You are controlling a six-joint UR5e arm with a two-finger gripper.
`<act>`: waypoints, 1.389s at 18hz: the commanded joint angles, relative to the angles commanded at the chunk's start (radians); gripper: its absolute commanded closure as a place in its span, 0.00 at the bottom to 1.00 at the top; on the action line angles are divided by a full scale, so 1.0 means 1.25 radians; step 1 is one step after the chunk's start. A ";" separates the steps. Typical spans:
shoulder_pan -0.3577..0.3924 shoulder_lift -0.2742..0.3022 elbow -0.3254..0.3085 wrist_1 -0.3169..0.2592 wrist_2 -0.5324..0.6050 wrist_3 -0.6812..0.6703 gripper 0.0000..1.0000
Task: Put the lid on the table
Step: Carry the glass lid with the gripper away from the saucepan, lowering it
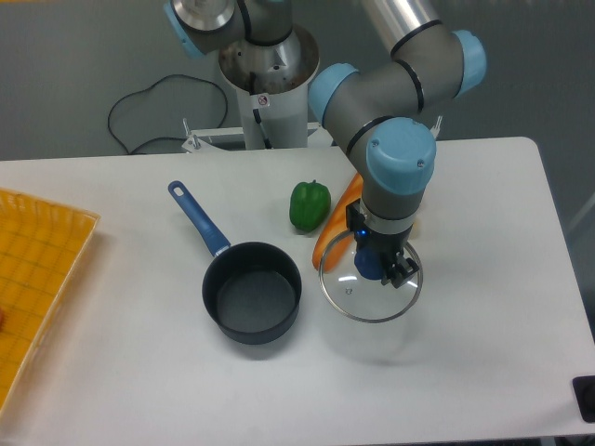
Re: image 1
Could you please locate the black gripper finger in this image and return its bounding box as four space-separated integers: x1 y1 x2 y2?
381 255 417 289

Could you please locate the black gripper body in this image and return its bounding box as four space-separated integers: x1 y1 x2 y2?
346 200 415 275

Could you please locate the glass lid blue knob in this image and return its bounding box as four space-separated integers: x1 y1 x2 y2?
318 230 423 323

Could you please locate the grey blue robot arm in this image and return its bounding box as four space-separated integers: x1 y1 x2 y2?
164 1 486 287

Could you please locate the orange baguette bread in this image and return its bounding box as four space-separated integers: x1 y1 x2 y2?
311 174 364 271

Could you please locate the green bell pepper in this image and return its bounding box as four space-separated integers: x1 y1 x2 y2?
289 180 331 232

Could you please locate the black device table corner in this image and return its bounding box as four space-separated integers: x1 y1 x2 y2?
572 375 595 424

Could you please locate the yellow woven basket tray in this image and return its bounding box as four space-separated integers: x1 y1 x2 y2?
1 189 100 408

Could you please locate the dark saucepan blue handle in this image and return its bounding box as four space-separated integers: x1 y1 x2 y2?
168 180 302 345

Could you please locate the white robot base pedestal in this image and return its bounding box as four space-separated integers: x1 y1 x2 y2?
218 25 320 150

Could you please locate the white metal mounting bracket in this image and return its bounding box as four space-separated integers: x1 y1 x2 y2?
181 122 336 153

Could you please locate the black cable on floor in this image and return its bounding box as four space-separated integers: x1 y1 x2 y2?
107 74 230 155

